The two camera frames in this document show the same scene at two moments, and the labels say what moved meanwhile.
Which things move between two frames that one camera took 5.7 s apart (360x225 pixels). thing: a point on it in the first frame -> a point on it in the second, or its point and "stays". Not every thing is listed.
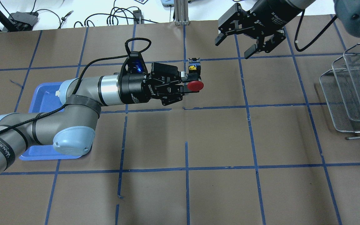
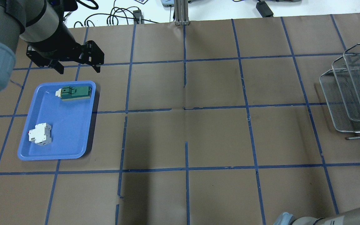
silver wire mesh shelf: (351, 89) stays
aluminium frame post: (181, 9) stays
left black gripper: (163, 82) -> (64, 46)
